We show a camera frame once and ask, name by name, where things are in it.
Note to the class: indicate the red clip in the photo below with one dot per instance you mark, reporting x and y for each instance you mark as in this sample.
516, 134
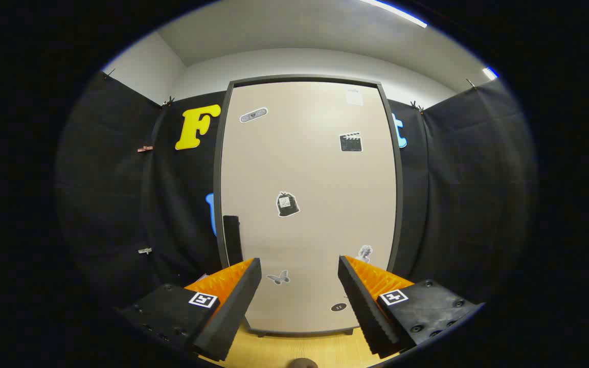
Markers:
145, 148

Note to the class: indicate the white clip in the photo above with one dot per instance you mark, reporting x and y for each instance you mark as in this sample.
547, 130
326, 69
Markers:
144, 250

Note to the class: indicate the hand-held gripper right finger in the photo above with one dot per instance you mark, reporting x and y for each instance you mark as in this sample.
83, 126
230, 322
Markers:
363, 312

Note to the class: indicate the small ceiling light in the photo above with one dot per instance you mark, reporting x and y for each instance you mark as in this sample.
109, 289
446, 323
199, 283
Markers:
490, 73

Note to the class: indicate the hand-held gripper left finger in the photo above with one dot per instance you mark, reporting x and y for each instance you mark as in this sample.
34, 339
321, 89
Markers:
233, 312

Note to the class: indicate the grey shoe cabinet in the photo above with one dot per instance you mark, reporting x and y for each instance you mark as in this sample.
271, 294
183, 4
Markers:
304, 77

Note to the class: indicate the beige shoe cabinet door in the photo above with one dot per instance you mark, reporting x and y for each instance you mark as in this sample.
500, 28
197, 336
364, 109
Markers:
315, 168

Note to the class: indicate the black backdrop cloth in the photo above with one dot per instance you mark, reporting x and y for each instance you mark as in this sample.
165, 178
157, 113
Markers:
115, 194

